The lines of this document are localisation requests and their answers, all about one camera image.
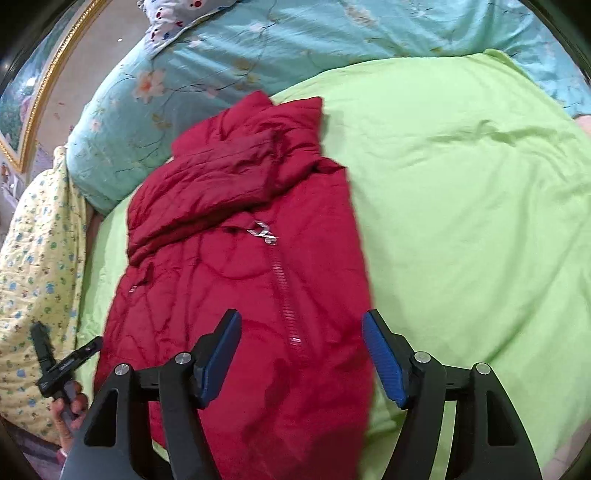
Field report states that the red padded jacket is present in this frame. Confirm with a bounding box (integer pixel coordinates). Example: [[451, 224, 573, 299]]
[[94, 92, 373, 479]]

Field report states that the person's left hand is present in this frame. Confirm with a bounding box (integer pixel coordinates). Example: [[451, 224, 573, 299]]
[[50, 381, 89, 455]]

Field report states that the yellow floral blanket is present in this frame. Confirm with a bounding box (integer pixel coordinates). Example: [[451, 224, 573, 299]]
[[0, 146, 88, 444]]

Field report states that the light green bed sheet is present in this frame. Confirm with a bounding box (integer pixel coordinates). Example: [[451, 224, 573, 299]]
[[73, 48, 591, 480]]

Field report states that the gold framed picture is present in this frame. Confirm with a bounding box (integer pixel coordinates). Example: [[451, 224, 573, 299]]
[[1, 1, 109, 174]]

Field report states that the white patterned pillow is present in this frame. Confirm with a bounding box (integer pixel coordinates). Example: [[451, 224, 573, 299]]
[[137, 0, 236, 58]]

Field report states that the teal floral quilt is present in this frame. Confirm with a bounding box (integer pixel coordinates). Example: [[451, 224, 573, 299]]
[[66, 1, 590, 214]]

